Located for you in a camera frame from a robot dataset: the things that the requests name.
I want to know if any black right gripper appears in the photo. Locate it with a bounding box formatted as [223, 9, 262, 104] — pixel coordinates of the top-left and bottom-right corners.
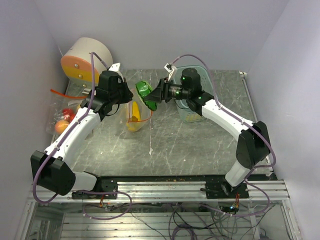
[145, 77, 190, 104]

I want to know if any toy watermelon slice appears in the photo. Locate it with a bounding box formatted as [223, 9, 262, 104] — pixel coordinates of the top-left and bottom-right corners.
[135, 80, 158, 112]

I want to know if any clear orange-zip bag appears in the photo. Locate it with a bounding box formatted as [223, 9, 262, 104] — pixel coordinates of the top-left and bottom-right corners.
[121, 98, 153, 133]
[46, 89, 87, 136]

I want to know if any yellow toy banana bunch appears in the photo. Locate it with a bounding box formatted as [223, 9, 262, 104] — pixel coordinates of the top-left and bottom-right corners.
[126, 101, 145, 133]

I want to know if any red toy wax apple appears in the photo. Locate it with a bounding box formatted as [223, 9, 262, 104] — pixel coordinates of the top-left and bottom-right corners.
[62, 108, 74, 116]

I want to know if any red toy pear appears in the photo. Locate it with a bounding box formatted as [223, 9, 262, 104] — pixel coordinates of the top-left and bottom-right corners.
[63, 114, 76, 123]

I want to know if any clear orange-zip top bag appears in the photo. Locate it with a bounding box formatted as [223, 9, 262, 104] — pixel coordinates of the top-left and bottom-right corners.
[46, 89, 87, 136]

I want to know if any pink toy peach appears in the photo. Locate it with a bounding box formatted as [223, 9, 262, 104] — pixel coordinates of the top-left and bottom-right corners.
[54, 119, 70, 135]

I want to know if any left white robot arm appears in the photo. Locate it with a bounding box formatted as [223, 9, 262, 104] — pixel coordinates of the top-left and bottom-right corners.
[30, 69, 133, 202]

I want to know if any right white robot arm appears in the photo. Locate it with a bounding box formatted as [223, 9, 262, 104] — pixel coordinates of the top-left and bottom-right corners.
[142, 67, 273, 198]

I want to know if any white and blue plastic basket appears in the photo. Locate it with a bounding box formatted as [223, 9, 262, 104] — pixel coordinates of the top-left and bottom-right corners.
[173, 64, 216, 124]

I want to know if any white cylinder with orange face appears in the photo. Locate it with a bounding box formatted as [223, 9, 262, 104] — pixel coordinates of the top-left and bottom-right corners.
[60, 37, 114, 88]

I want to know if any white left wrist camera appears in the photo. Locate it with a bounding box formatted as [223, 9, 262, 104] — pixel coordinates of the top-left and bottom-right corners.
[108, 62, 123, 78]

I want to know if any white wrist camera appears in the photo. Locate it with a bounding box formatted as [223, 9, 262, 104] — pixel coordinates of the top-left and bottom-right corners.
[108, 62, 123, 78]
[164, 63, 177, 82]

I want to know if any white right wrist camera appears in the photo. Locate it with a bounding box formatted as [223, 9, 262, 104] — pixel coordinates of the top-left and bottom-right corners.
[164, 63, 177, 82]

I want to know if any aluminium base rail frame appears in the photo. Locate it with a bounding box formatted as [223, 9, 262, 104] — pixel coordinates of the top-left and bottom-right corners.
[16, 174, 302, 240]

